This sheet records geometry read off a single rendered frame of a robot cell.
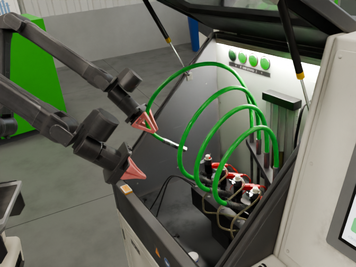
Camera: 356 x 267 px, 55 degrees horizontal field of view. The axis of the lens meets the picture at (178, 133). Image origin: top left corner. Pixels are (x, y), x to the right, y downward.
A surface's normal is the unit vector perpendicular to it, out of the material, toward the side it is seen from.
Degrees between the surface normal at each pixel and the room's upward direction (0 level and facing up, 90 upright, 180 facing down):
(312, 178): 76
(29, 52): 90
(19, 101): 72
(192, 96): 90
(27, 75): 90
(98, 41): 90
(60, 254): 0
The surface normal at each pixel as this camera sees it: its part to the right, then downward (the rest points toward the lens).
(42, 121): -0.05, 0.14
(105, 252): -0.09, -0.89
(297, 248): -0.85, 0.08
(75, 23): 0.41, 0.37
